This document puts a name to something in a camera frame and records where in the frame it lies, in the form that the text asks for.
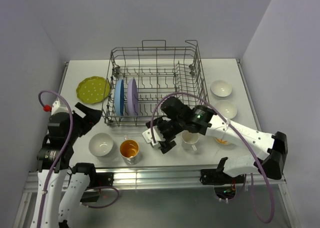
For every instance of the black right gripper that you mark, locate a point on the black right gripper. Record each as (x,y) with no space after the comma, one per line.
(165,145)

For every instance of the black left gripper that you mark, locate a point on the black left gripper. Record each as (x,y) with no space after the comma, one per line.
(92,116)

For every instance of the green polka-dot plate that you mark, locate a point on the green polka-dot plate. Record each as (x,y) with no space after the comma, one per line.
(93,90)

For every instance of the blue plastic plate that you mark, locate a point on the blue plastic plate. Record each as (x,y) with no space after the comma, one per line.
(119,98)

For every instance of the lilac plastic plate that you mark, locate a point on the lilac plastic plate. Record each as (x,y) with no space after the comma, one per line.
(132,98)

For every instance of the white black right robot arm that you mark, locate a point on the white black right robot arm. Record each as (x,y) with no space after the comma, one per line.
(267,155)

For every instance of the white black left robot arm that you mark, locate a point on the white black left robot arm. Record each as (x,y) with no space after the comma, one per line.
(60,187)

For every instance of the cream white mug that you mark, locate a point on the cream white mug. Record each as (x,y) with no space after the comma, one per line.
(189,141)

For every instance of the white bowl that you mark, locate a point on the white bowl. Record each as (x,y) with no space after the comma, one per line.
(221,89)
(101,144)
(226,108)

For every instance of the floral mug orange inside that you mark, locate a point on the floral mug orange inside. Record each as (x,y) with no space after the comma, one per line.
(129,151)

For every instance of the floral painted bowl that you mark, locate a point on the floral painted bowl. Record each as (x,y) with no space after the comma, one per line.
(223,142)

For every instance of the white bowl right near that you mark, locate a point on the white bowl right near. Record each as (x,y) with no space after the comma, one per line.
(226,108)

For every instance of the white bowl right far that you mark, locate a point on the white bowl right far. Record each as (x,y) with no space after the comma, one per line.
(221,89)

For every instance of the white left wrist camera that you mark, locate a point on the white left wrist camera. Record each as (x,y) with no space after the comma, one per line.
(57,107)

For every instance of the grey wire dish rack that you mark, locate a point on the grey wire dish rack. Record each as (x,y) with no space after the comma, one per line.
(159,70)

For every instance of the aluminium frame rail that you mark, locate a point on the aluminium frame rail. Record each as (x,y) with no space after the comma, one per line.
(138,178)

